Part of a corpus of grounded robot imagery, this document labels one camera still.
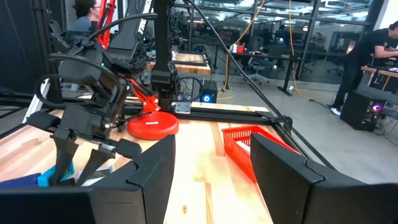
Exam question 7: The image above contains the black aluminium table frame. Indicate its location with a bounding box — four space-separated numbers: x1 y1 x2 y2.
0 0 336 170

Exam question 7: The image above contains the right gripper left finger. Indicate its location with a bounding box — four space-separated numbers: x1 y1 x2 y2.
89 134 177 224

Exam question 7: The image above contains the background dark long desk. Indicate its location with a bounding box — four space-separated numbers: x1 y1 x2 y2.
231 51 304 96

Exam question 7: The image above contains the teal rectangular block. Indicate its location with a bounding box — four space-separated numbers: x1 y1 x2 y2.
37 161 75 189

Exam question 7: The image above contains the background office chair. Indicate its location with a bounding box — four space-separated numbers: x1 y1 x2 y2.
248 57 275 85

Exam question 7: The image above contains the silver metal bracket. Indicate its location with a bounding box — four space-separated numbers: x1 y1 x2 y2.
174 101 192 114

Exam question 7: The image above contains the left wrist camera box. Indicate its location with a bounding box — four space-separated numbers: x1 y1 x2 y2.
57 58 124 103

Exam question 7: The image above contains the computer tower blue light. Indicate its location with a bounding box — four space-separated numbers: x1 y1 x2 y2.
198 80 218 104

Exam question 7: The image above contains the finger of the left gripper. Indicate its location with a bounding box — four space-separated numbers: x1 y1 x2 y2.
75 148 116 187
49 127 80 187

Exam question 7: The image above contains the background wooden rig table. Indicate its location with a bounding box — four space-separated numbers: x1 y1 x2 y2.
146 52 212 75

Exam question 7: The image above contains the person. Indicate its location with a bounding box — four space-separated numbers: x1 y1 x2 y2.
330 20 398 116
72 0 103 32

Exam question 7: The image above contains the silver aluminium extrusion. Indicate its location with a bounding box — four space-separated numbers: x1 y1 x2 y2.
23 77 51 124

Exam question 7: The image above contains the navy blue rectangular box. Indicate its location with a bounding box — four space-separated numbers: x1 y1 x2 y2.
0 172 41 189

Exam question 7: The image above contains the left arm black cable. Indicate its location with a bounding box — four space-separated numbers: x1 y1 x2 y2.
33 12 159 109

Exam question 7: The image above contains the white rectangular block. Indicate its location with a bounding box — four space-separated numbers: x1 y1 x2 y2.
238 141 251 155

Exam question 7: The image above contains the yellow hanging cable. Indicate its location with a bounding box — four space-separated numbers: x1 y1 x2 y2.
216 0 266 101
287 0 317 101

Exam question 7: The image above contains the black cable hook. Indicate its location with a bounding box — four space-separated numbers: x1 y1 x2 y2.
272 115 294 134

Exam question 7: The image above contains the white flat device grey window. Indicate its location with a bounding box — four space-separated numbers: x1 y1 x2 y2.
77 166 114 187

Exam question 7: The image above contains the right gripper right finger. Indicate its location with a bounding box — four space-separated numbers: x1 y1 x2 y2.
250 133 368 224

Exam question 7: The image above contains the wooden top desk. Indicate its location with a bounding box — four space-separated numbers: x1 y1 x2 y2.
360 65 398 103

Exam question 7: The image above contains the computer tower pink light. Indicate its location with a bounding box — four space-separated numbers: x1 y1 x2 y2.
340 91 388 132

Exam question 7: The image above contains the red plastic basket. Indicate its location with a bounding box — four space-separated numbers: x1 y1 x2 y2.
221 125 302 184

